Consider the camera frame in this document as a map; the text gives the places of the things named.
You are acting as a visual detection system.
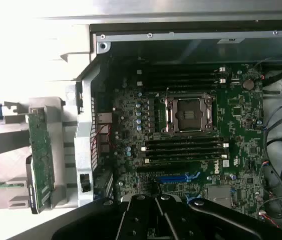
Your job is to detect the long blue expansion slot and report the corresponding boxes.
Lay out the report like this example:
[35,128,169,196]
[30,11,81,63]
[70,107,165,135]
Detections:
[155,174,201,186]

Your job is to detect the round coin battery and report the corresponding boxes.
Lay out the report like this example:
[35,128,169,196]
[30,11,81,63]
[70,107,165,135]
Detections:
[242,78,255,91]

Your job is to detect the green motherboard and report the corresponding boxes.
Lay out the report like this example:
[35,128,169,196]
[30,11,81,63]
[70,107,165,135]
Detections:
[110,58,267,222]

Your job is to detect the grey chipset heatsink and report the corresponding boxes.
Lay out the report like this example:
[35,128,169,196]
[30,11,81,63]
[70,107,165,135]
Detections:
[207,185,232,209]

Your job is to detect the CPU socket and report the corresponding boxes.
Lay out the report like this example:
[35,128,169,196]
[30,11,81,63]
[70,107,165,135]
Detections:
[160,91,218,138]

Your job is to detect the black PC case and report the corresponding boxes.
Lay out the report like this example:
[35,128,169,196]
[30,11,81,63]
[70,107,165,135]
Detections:
[73,23,282,240]

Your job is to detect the grey parts rack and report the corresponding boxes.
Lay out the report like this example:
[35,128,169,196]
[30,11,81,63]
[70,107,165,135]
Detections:
[0,96,79,211]

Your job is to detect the silver port block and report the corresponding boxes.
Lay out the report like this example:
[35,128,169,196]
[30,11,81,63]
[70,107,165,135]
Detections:
[96,111,113,125]

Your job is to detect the thin red wire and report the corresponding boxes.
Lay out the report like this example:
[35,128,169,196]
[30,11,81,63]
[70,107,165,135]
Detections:
[92,123,113,151]

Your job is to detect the RAM slot with black latches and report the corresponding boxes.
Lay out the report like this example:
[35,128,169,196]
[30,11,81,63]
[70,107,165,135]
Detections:
[142,83,220,92]
[144,148,225,157]
[142,71,220,81]
[144,136,225,145]

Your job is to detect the RAM slot with white latches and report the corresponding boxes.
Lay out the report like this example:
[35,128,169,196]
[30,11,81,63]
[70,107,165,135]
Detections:
[143,153,228,164]
[135,77,227,87]
[140,141,229,152]
[135,66,227,76]

